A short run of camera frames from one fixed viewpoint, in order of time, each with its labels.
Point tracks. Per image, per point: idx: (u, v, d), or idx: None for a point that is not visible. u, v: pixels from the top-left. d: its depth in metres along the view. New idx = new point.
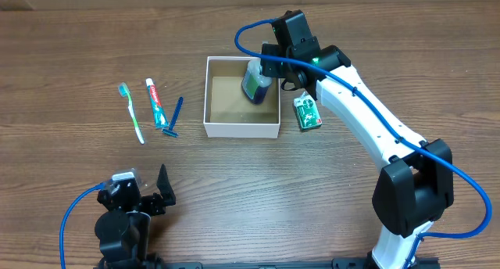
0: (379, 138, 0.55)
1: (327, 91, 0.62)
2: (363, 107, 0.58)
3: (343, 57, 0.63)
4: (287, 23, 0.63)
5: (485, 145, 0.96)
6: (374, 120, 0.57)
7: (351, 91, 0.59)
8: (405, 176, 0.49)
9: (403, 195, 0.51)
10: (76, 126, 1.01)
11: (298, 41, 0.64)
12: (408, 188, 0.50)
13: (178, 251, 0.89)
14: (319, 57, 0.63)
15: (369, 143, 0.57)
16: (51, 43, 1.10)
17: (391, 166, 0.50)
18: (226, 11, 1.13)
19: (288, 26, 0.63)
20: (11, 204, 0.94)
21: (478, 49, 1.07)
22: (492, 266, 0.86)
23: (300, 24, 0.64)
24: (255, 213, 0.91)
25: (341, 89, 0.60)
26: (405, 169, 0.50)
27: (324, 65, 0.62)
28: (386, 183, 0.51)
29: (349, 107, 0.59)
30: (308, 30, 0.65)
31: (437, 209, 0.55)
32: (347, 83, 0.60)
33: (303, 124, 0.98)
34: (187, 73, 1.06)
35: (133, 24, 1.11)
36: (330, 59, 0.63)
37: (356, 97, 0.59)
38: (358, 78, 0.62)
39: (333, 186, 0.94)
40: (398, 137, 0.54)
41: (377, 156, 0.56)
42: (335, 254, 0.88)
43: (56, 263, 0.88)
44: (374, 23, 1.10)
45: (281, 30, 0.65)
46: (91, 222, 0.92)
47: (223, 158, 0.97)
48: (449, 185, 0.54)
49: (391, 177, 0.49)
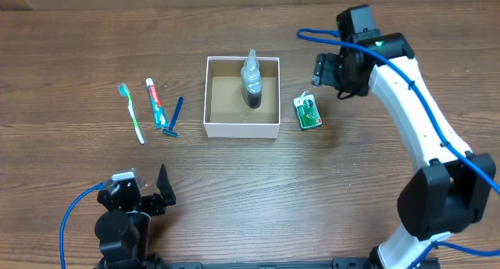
0: (424, 137, 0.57)
1: (383, 79, 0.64)
2: (417, 102, 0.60)
3: (408, 48, 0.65)
4: (352, 12, 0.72)
5: (485, 145, 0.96)
6: (424, 117, 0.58)
7: (408, 84, 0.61)
8: (441, 182, 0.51)
9: (433, 198, 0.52)
10: (76, 126, 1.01)
11: (360, 30, 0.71)
12: (441, 195, 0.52)
13: (178, 250, 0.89)
14: (383, 42, 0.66)
15: (412, 138, 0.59)
16: (51, 43, 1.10)
17: (430, 169, 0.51)
18: (226, 11, 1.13)
19: (352, 16, 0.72)
20: (10, 204, 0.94)
21: (479, 49, 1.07)
22: (492, 266, 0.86)
23: (364, 16, 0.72)
24: (255, 214, 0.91)
25: (398, 80, 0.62)
26: (444, 175, 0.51)
27: (387, 48, 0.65)
28: (421, 181, 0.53)
29: (401, 102, 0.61)
30: (373, 24, 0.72)
31: (462, 220, 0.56)
32: (405, 76, 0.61)
33: (303, 124, 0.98)
34: (187, 73, 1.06)
35: (133, 24, 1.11)
36: (394, 44, 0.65)
37: (412, 91, 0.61)
38: (418, 75, 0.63)
39: (333, 185, 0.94)
40: (445, 142, 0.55)
41: (418, 152, 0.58)
42: (334, 253, 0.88)
43: (56, 263, 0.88)
44: (374, 23, 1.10)
45: (345, 21, 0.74)
46: (91, 222, 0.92)
47: (223, 157, 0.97)
48: (482, 202, 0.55)
49: (427, 178, 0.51)
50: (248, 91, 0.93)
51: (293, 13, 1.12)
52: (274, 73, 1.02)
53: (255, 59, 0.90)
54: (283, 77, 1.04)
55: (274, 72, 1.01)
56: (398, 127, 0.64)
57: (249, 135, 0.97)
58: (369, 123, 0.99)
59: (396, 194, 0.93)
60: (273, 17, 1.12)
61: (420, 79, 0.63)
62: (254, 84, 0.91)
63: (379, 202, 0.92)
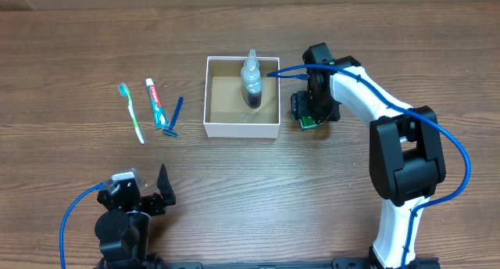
0: (375, 108, 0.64)
1: (338, 82, 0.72)
2: (366, 89, 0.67)
3: (355, 61, 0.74)
4: (312, 48, 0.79)
5: (485, 145, 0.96)
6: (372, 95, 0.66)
7: (356, 78, 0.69)
8: (389, 127, 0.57)
9: (387, 148, 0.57)
10: (76, 126, 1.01)
11: (321, 62, 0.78)
12: (394, 142, 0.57)
13: (178, 251, 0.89)
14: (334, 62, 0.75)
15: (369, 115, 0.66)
16: (51, 43, 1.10)
17: (379, 121, 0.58)
18: (226, 11, 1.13)
19: (313, 52, 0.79)
20: (10, 204, 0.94)
21: (479, 49, 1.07)
22: (492, 266, 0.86)
23: (323, 50, 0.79)
24: (255, 213, 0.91)
25: (348, 77, 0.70)
26: (391, 123, 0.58)
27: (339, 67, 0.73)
28: (374, 135, 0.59)
29: (353, 89, 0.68)
30: (330, 55, 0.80)
31: (427, 174, 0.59)
32: (352, 73, 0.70)
33: (303, 124, 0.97)
34: (187, 73, 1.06)
35: (133, 23, 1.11)
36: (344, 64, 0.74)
37: (360, 83, 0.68)
38: (362, 69, 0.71)
39: (333, 185, 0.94)
40: (389, 103, 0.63)
41: None
42: (334, 254, 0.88)
43: (56, 263, 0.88)
44: (374, 23, 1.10)
45: (308, 56, 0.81)
46: (91, 222, 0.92)
47: (223, 158, 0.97)
48: (437, 151, 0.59)
49: (376, 127, 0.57)
50: (248, 91, 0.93)
51: (293, 13, 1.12)
52: None
53: (255, 59, 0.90)
54: None
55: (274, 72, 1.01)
56: (361, 118, 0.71)
57: (249, 135, 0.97)
58: None
59: None
60: (272, 18, 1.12)
61: (365, 71, 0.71)
62: (254, 84, 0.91)
63: (379, 203, 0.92)
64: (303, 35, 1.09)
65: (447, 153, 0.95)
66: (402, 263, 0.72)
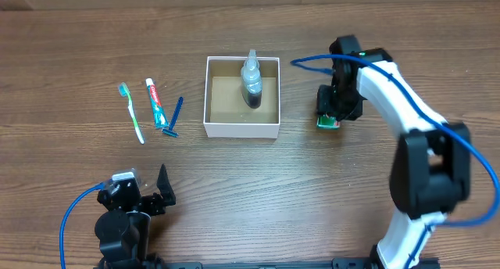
0: (405, 113, 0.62)
1: (366, 78, 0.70)
2: (395, 90, 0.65)
3: (387, 55, 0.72)
4: (341, 40, 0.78)
5: (485, 145, 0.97)
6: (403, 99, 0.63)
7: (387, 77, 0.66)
8: (419, 144, 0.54)
9: (415, 163, 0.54)
10: (76, 126, 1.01)
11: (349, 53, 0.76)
12: (422, 159, 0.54)
13: (178, 251, 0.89)
14: (365, 53, 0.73)
15: (396, 120, 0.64)
16: (51, 43, 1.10)
17: (409, 135, 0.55)
18: (226, 11, 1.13)
19: (341, 43, 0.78)
20: (10, 204, 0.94)
21: (478, 49, 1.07)
22: (492, 266, 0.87)
23: (352, 42, 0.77)
24: (255, 213, 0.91)
25: (378, 75, 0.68)
26: (422, 138, 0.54)
27: (369, 59, 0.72)
28: (401, 147, 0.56)
29: (383, 89, 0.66)
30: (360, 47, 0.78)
31: (451, 194, 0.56)
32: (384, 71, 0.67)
33: (319, 123, 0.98)
34: (187, 73, 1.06)
35: (133, 23, 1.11)
36: (374, 55, 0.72)
37: (391, 82, 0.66)
38: (393, 66, 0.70)
39: (333, 186, 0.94)
40: (421, 112, 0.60)
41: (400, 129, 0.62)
42: (335, 254, 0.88)
43: (56, 263, 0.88)
44: (374, 23, 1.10)
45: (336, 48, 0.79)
46: (91, 222, 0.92)
47: (223, 158, 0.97)
48: (466, 172, 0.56)
49: (406, 141, 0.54)
50: (248, 91, 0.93)
51: (293, 13, 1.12)
52: (274, 73, 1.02)
53: (256, 59, 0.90)
54: (283, 77, 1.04)
55: (274, 72, 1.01)
56: (386, 119, 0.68)
57: (249, 135, 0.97)
58: (369, 123, 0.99)
59: None
60: (272, 17, 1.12)
61: (398, 73, 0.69)
62: (254, 84, 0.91)
63: (378, 202, 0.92)
64: (303, 34, 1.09)
65: None
66: (405, 267, 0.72)
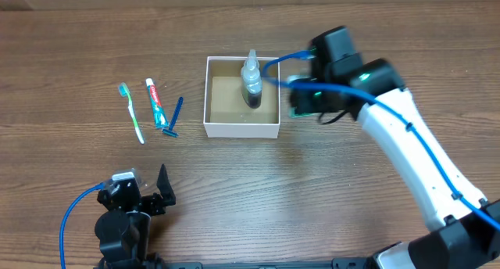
0: (433, 189, 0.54)
1: (376, 120, 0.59)
2: (418, 145, 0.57)
3: (397, 77, 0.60)
4: (328, 37, 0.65)
5: (485, 145, 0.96)
6: (430, 164, 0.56)
7: (406, 125, 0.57)
8: (460, 242, 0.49)
9: (454, 259, 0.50)
10: (76, 126, 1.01)
11: (341, 56, 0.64)
12: (462, 252, 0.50)
13: (178, 251, 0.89)
14: (369, 73, 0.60)
15: (419, 190, 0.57)
16: (51, 43, 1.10)
17: (448, 230, 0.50)
18: (226, 11, 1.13)
19: (330, 41, 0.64)
20: (10, 204, 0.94)
21: (479, 49, 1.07)
22: (492, 266, 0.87)
23: (341, 40, 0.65)
24: (255, 213, 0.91)
25: (393, 121, 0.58)
26: (461, 234, 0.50)
27: (374, 80, 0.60)
28: (438, 245, 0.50)
29: (402, 146, 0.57)
30: (351, 46, 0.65)
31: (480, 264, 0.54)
32: (402, 117, 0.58)
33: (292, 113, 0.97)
34: (187, 73, 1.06)
35: (133, 23, 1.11)
36: (380, 73, 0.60)
37: (411, 131, 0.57)
38: (408, 98, 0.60)
39: (333, 185, 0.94)
40: (458, 195, 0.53)
41: (426, 203, 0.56)
42: (334, 254, 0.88)
43: (56, 263, 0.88)
44: (374, 23, 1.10)
45: (322, 47, 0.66)
46: (91, 222, 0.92)
47: (223, 158, 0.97)
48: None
49: (447, 243, 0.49)
50: (248, 91, 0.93)
51: (293, 13, 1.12)
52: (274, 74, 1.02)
53: (257, 59, 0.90)
54: (284, 77, 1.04)
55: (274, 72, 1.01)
56: (398, 169, 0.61)
57: (249, 135, 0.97)
58: None
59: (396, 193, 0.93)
60: (272, 17, 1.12)
61: (416, 117, 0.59)
62: (254, 84, 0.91)
63: (378, 202, 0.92)
64: (303, 34, 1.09)
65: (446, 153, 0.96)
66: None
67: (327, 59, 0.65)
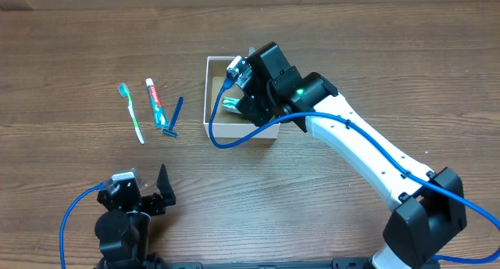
0: (383, 174, 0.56)
1: (319, 126, 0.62)
2: (361, 139, 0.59)
3: (329, 85, 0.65)
4: (262, 56, 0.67)
5: (485, 145, 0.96)
6: (376, 155, 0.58)
7: (345, 123, 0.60)
8: (417, 214, 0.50)
9: (417, 231, 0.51)
10: (76, 126, 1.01)
11: (276, 73, 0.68)
12: (423, 224, 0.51)
13: (178, 251, 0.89)
14: (303, 89, 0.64)
15: (374, 181, 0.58)
16: (51, 43, 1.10)
17: (403, 208, 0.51)
18: (226, 11, 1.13)
19: (264, 61, 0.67)
20: (10, 204, 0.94)
21: (479, 49, 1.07)
22: (492, 266, 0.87)
23: (274, 57, 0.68)
24: (255, 214, 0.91)
25: (333, 123, 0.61)
26: (415, 206, 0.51)
27: (309, 95, 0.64)
28: (398, 223, 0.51)
29: (348, 144, 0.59)
30: (284, 61, 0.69)
31: (449, 233, 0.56)
32: (340, 117, 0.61)
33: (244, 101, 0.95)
34: (187, 73, 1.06)
35: (133, 24, 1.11)
36: (314, 87, 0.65)
37: (351, 128, 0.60)
38: (341, 98, 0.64)
39: (333, 185, 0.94)
40: (405, 172, 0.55)
41: (383, 191, 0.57)
42: (335, 254, 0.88)
43: (55, 263, 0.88)
44: (374, 23, 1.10)
45: (258, 66, 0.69)
46: (91, 222, 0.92)
47: (223, 158, 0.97)
48: (460, 212, 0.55)
49: (405, 220, 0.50)
50: None
51: (293, 13, 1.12)
52: None
53: None
54: None
55: None
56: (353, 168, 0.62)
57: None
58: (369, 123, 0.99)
59: None
60: (272, 18, 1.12)
61: (353, 113, 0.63)
62: None
63: (378, 202, 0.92)
64: (303, 34, 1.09)
65: (447, 153, 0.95)
66: None
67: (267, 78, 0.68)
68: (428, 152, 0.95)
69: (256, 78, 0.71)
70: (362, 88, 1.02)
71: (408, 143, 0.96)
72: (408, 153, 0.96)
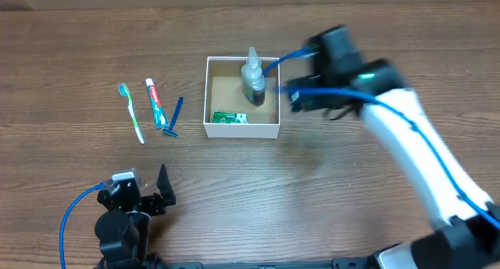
0: (437, 188, 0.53)
1: (380, 119, 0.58)
2: (421, 144, 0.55)
3: (397, 77, 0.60)
4: (329, 35, 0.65)
5: (485, 145, 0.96)
6: (432, 164, 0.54)
7: (410, 124, 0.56)
8: (465, 244, 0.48)
9: (459, 260, 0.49)
10: (76, 126, 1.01)
11: (342, 54, 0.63)
12: (468, 256, 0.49)
13: (178, 251, 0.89)
14: (371, 71, 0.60)
15: (423, 188, 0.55)
16: (51, 43, 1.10)
17: (452, 230, 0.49)
18: (226, 11, 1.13)
19: (330, 41, 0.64)
20: (10, 204, 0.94)
21: (479, 49, 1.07)
22: None
23: (340, 37, 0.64)
24: (255, 213, 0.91)
25: (397, 120, 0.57)
26: (466, 233, 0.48)
27: (376, 81, 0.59)
28: (444, 242, 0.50)
29: (404, 145, 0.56)
30: (351, 44, 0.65)
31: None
32: (408, 116, 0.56)
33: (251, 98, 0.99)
34: (187, 73, 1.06)
35: (133, 24, 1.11)
36: (382, 73, 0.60)
37: (413, 131, 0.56)
38: (410, 95, 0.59)
39: (333, 185, 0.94)
40: (462, 195, 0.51)
41: (430, 203, 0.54)
42: (334, 254, 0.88)
43: (55, 263, 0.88)
44: (374, 23, 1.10)
45: (323, 45, 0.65)
46: (91, 222, 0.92)
47: (223, 158, 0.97)
48: None
49: (451, 242, 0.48)
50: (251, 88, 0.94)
51: (293, 13, 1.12)
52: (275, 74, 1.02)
53: (258, 58, 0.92)
54: (284, 77, 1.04)
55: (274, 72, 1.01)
56: (401, 166, 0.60)
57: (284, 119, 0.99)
58: None
59: (396, 194, 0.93)
60: (272, 17, 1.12)
61: (421, 118, 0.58)
62: (256, 82, 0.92)
63: (378, 202, 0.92)
64: (303, 34, 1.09)
65: None
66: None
67: (329, 58, 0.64)
68: None
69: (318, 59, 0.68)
70: None
71: None
72: None
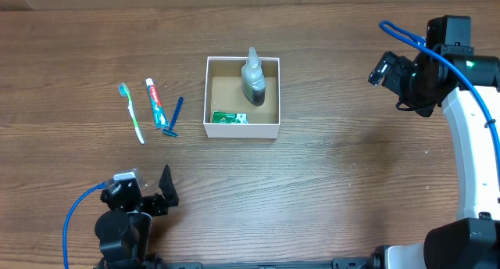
0: (483, 185, 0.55)
1: (460, 105, 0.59)
2: (490, 141, 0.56)
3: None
4: (448, 20, 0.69)
5: None
6: (491, 163, 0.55)
7: (487, 121, 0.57)
8: (485, 238, 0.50)
9: (469, 252, 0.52)
10: (76, 125, 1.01)
11: (451, 43, 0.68)
12: (480, 252, 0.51)
13: (178, 250, 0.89)
14: (474, 62, 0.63)
15: (468, 180, 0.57)
16: (51, 43, 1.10)
17: (477, 222, 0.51)
18: (226, 11, 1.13)
19: (448, 25, 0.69)
20: (9, 204, 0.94)
21: (479, 49, 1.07)
22: None
23: (461, 27, 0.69)
24: (255, 213, 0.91)
25: (476, 112, 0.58)
26: (489, 232, 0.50)
27: (476, 73, 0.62)
28: (461, 231, 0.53)
29: (471, 135, 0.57)
30: (468, 37, 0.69)
31: None
32: (487, 112, 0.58)
33: (250, 99, 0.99)
34: (187, 73, 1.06)
35: (133, 24, 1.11)
36: (487, 69, 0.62)
37: (487, 128, 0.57)
38: None
39: (333, 185, 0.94)
40: None
41: (468, 195, 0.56)
42: (334, 254, 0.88)
43: (56, 263, 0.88)
44: (374, 23, 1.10)
45: (439, 28, 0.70)
46: (91, 222, 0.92)
47: (223, 158, 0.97)
48: None
49: (471, 232, 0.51)
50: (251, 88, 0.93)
51: (293, 13, 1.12)
52: (275, 74, 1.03)
53: (258, 59, 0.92)
54: (284, 77, 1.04)
55: (274, 72, 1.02)
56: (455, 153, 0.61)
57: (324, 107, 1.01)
58: (369, 123, 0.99)
59: (396, 194, 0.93)
60: (272, 17, 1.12)
61: None
62: (257, 81, 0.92)
63: (379, 202, 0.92)
64: (304, 34, 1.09)
65: (447, 153, 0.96)
66: None
67: (441, 39, 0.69)
68: (427, 152, 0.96)
69: (429, 42, 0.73)
70: (362, 88, 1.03)
71: (408, 143, 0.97)
72: (408, 153, 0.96)
